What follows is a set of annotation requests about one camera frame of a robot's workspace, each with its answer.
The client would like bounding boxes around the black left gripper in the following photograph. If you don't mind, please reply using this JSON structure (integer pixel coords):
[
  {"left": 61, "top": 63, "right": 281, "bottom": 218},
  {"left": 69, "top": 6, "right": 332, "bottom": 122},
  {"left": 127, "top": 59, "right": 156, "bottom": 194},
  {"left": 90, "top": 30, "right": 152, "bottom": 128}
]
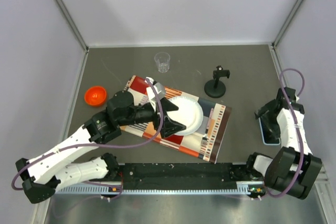
[{"left": 118, "top": 98, "right": 186, "bottom": 138}]

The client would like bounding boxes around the phone with light blue case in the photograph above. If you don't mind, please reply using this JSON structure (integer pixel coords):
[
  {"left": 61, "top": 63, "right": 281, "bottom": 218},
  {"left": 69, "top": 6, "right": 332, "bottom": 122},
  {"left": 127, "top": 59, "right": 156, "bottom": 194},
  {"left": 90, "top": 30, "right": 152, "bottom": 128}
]
[{"left": 258, "top": 118, "right": 280, "bottom": 146}]

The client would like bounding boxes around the black phone stand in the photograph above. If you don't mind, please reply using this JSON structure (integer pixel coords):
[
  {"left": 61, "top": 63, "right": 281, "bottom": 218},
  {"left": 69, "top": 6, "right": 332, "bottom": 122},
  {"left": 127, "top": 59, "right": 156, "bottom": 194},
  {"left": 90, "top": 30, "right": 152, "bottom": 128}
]
[{"left": 204, "top": 66, "right": 230, "bottom": 98}]

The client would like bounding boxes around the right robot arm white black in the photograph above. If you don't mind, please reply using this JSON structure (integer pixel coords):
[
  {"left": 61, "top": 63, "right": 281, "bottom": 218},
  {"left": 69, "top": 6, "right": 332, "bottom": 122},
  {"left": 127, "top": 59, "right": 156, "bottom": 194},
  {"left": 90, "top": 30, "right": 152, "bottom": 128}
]
[{"left": 245, "top": 87, "right": 322, "bottom": 199}]

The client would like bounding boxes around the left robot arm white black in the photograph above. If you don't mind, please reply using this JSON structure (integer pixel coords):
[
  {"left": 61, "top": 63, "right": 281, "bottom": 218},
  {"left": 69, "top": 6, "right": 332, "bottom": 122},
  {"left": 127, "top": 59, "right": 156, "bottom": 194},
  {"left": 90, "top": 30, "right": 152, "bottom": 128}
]
[{"left": 16, "top": 91, "right": 186, "bottom": 204}]

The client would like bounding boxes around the white paper plate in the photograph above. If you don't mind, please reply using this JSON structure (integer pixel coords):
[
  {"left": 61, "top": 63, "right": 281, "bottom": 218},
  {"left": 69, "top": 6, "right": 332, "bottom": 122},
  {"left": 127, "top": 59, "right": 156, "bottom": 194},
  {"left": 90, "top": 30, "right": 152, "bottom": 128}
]
[{"left": 167, "top": 96, "right": 203, "bottom": 136}]

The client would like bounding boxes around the colourful patterned placemat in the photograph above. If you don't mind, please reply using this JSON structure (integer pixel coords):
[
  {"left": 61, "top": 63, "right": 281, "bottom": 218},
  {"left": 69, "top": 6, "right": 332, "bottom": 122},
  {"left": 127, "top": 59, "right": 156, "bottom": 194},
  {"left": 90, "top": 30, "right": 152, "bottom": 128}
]
[{"left": 121, "top": 75, "right": 232, "bottom": 164}]

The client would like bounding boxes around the clear plastic cup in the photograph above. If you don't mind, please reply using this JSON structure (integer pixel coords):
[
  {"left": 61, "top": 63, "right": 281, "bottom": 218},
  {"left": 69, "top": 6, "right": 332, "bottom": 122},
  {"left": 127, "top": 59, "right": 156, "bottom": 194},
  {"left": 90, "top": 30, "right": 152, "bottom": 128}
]
[{"left": 154, "top": 52, "right": 171, "bottom": 73}]

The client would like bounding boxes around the orange plastic bowl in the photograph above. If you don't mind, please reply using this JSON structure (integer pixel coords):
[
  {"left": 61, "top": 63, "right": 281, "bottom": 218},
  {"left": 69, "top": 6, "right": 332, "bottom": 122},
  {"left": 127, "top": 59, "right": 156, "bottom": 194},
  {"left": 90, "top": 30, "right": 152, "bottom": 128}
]
[{"left": 84, "top": 86, "right": 108, "bottom": 106}]

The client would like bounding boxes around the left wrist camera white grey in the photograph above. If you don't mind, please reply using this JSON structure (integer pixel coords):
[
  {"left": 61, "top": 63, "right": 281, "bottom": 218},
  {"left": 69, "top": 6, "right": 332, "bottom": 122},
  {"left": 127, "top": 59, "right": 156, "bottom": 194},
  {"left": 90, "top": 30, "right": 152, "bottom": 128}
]
[{"left": 145, "top": 77, "right": 166, "bottom": 103}]

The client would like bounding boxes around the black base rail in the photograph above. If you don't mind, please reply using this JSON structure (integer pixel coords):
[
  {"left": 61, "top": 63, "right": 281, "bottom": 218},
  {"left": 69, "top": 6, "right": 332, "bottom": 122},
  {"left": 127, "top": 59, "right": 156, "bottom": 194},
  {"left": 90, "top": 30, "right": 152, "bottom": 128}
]
[{"left": 119, "top": 163, "right": 251, "bottom": 190}]

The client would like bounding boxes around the grey slotted cable duct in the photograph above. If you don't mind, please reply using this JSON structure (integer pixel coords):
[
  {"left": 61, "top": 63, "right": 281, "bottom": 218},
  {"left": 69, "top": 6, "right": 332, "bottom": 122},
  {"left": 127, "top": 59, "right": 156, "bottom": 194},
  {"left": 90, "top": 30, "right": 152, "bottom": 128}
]
[{"left": 58, "top": 183, "right": 265, "bottom": 195}]

